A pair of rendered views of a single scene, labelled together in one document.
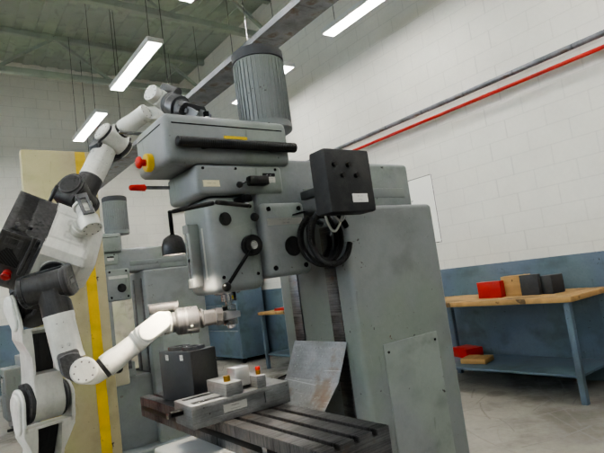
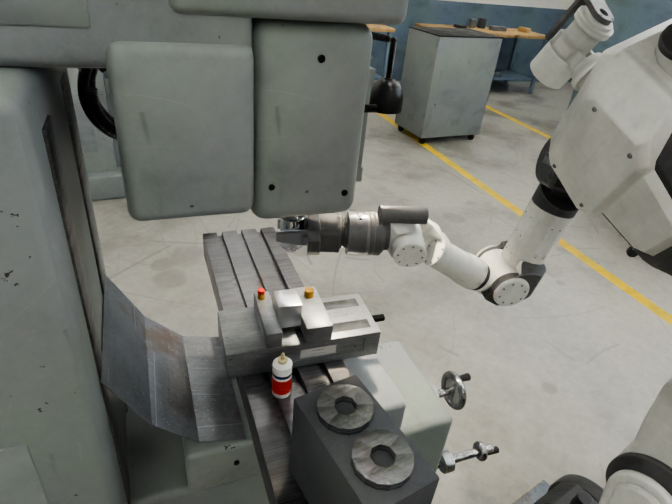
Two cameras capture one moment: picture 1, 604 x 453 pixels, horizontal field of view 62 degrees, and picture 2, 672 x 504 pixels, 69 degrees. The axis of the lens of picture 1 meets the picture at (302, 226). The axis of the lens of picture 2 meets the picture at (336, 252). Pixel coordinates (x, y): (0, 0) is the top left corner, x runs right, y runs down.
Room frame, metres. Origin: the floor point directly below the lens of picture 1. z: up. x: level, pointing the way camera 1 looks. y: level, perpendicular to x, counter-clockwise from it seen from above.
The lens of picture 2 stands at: (2.55, 0.57, 1.72)
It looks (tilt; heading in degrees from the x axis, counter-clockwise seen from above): 32 degrees down; 194
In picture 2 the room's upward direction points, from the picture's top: 6 degrees clockwise
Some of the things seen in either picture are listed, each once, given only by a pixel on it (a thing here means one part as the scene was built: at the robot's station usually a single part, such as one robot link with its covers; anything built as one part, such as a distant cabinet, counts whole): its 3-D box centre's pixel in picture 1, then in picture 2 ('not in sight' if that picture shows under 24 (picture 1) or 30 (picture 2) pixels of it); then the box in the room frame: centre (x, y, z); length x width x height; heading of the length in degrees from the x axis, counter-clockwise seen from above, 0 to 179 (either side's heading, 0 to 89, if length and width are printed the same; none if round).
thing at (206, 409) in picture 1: (232, 395); (298, 326); (1.72, 0.30, 0.97); 0.35 x 0.15 x 0.11; 125
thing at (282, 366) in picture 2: not in sight; (282, 373); (1.87, 0.32, 0.97); 0.04 x 0.04 x 0.11
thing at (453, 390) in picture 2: not in sight; (443, 392); (1.44, 0.68, 0.62); 0.16 x 0.12 x 0.12; 127
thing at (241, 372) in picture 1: (238, 375); (286, 308); (1.74, 0.28, 1.03); 0.06 x 0.05 x 0.06; 35
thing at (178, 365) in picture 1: (188, 370); (355, 470); (2.06, 0.53, 1.02); 0.22 x 0.12 x 0.20; 48
